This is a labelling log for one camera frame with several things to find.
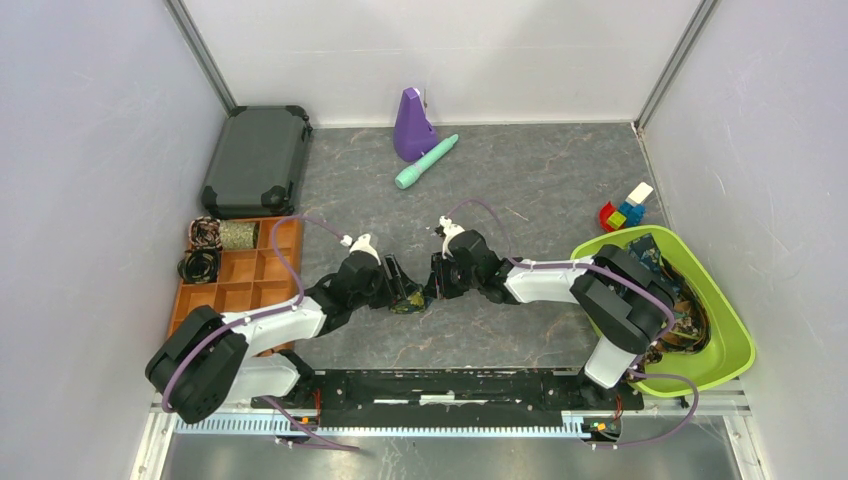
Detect colourful toy block stack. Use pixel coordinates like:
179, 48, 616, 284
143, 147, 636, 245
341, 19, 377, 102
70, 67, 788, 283
598, 182, 654, 233

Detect blue yellow floral tie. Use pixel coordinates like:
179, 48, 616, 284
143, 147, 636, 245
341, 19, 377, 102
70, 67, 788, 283
389, 290, 433, 314

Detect rolled black patterned tie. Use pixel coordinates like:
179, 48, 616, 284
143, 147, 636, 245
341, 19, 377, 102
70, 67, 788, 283
176, 249, 221, 285

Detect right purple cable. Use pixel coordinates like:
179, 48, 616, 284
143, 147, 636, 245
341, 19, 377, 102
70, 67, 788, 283
445, 198, 700, 452

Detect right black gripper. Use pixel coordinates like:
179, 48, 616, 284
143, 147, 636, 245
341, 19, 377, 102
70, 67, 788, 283
421, 251, 481, 300

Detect pile of patterned ties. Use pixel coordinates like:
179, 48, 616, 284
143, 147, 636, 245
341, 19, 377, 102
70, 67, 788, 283
626, 234, 711, 371

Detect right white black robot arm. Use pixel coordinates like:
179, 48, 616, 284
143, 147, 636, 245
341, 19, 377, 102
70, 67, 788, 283
424, 230, 675, 408

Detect rolled olive speckled tie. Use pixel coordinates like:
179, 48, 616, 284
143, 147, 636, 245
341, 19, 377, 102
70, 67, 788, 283
218, 220, 260, 250

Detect dark green hard case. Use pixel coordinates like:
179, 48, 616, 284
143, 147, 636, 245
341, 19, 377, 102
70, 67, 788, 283
199, 105, 313, 220

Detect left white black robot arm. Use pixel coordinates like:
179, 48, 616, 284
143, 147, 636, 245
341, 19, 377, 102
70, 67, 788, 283
145, 251, 426, 424

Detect rolled pink brown tie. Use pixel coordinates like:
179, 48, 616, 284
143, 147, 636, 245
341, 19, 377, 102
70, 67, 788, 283
188, 216, 223, 252

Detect orange compartment tray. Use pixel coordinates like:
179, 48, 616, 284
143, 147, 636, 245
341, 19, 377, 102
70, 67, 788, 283
168, 217, 304, 334

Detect teal cylindrical pen tool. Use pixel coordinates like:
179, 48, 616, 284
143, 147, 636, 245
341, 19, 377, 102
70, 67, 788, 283
394, 134, 459, 190

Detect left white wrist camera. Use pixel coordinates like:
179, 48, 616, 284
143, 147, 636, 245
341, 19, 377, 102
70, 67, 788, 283
340, 233, 382, 265

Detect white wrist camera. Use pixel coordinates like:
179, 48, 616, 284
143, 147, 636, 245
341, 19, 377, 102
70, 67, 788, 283
435, 216, 465, 258
340, 233, 382, 265

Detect lime green plastic bin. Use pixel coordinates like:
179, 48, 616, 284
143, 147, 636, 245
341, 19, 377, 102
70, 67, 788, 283
571, 225, 756, 391

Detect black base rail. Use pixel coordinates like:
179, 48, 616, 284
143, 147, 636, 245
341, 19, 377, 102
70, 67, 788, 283
276, 368, 644, 428

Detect purple metronome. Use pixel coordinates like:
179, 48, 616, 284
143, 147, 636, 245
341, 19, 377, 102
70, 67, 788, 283
393, 87, 439, 163

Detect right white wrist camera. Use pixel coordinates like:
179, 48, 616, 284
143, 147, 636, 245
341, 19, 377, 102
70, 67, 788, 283
435, 216, 465, 258

